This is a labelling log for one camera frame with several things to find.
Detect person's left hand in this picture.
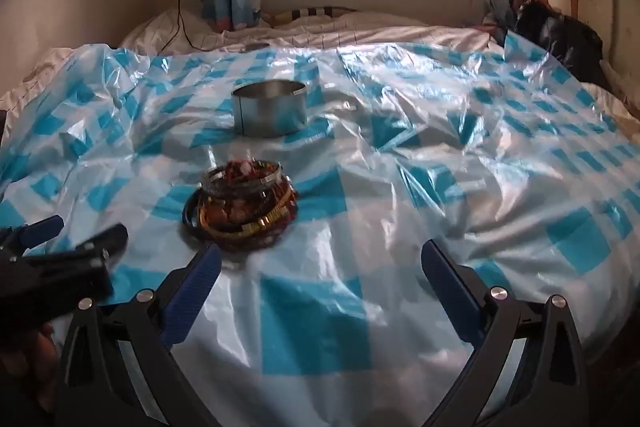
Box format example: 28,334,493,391
0,321,57,414

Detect pile of assorted bracelets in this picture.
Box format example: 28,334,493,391
182,159,299,253

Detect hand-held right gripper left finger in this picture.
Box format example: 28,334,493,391
54,243,223,427

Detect heap of clothes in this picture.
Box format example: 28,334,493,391
479,0,532,44

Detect black cable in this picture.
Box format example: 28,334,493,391
175,0,202,52

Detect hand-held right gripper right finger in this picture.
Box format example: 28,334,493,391
421,239,591,427

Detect round metal tin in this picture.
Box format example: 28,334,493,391
231,80,308,138

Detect black bag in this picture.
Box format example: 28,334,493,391
515,2,607,84

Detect striped pillow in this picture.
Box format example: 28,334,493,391
265,6,358,26

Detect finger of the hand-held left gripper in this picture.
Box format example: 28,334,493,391
4,215,65,254
75,224,129,264

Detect blue checkered plastic sheet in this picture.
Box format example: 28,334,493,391
0,42,640,427

